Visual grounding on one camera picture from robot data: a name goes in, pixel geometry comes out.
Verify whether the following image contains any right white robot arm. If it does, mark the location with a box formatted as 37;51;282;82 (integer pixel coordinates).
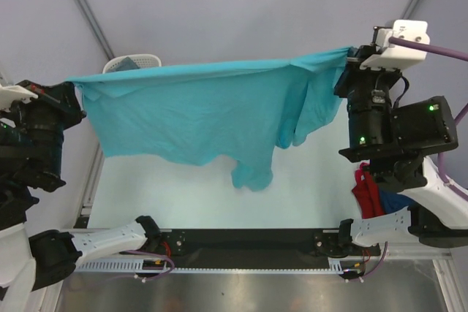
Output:
334;45;467;254

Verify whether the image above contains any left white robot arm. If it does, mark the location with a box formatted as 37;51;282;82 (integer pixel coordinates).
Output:
1;80;162;311

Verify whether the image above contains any navy blue folded shirt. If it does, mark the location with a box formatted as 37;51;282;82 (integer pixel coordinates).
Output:
379;189;415;214

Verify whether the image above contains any red folded shirt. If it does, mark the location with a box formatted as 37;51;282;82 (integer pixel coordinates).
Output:
352;162;385;219

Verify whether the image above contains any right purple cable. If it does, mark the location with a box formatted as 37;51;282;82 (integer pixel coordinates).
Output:
343;36;468;284

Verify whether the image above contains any light teal polo shirt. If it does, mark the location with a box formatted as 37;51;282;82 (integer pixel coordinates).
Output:
69;47;350;191

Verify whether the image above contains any aluminium frame rail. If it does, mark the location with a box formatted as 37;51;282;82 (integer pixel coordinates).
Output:
72;227;451;265

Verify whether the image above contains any white plastic laundry basket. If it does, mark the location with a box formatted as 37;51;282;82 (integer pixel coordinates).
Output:
102;54;162;74

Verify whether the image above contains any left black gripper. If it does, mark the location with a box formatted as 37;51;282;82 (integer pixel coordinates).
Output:
0;77;89;182

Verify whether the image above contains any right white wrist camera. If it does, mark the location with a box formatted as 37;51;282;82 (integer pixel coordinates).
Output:
360;20;430;72

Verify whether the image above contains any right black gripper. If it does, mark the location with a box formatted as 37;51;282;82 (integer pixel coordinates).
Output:
333;45;404;156

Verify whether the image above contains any grey shirt in basket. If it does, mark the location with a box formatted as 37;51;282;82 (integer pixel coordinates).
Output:
115;57;140;72

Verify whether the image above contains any white slotted cable duct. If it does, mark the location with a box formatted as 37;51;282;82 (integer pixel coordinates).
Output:
67;256;366;273

